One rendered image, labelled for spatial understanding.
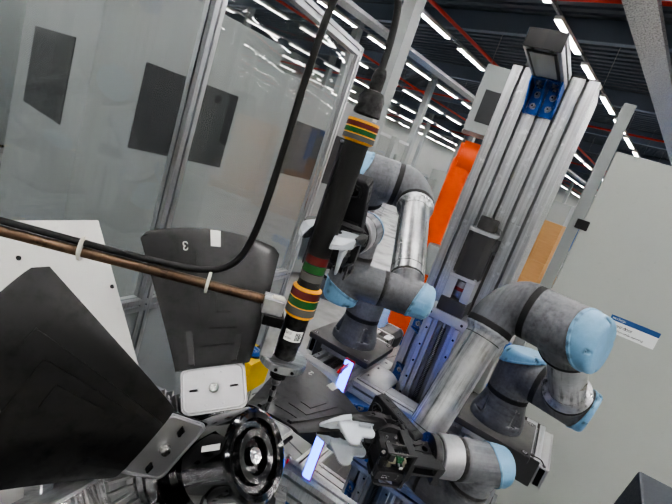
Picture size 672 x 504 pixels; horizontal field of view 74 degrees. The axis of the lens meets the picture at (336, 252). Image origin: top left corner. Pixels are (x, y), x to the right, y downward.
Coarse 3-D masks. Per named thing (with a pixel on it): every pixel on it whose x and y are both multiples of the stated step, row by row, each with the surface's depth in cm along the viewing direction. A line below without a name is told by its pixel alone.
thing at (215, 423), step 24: (216, 432) 56; (240, 432) 57; (264, 432) 60; (192, 456) 56; (216, 456) 54; (240, 456) 55; (264, 456) 60; (168, 480) 58; (192, 480) 55; (216, 480) 53; (240, 480) 55; (264, 480) 59
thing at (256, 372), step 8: (256, 344) 118; (256, 360) 110; (248, 368) 108; (256, 368) 111; (264, 368) 115; (248, 376) 109; (256, 376) 112; (264, 376) 117; (248, 384) 110; (256, 384) 114
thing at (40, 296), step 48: (48, 288) 42; (0, 336) 39; (48, 336) 42; (96, 336) 45; (0, 384) 40; (48, 384) 42; (96, 384) 45; (144, 384) 49; (0, 432) 41; (48, 432) 43; (96, 432) 47; (144, 432) 50; (0, 480) 42; (48, 480) 46
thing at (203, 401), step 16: (208, 368) 64; (224, 368) 65; (240, 368) 65; (192, 384) 63; (208, 384) 63; (224, 384) 64; (240, 384) 64; (192, 400) 62; (208, 400) 62; (224, 400) 63; (240, 400) 63
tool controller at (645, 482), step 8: (640, 472) 81; (632, 480) 82; (640, 480) 80; (648, 480) 80; (656, 480) 80; (632, 488) 81; (640, 488) 78; (648, 488) 78; (656, 488) 79; (664, 488) 79; (624, 496) 82; (632, 496) 79; (640, 496) 77; (648, 496) 77; (656, 496) 77; (664, 496) 77
